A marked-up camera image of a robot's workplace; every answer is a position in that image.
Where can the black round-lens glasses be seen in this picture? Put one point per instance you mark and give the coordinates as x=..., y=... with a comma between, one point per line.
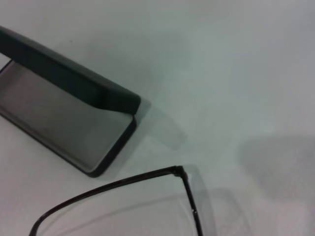
x=180, y=169

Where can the black glasses case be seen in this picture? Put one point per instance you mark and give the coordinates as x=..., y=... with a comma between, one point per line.
x=61, y=73

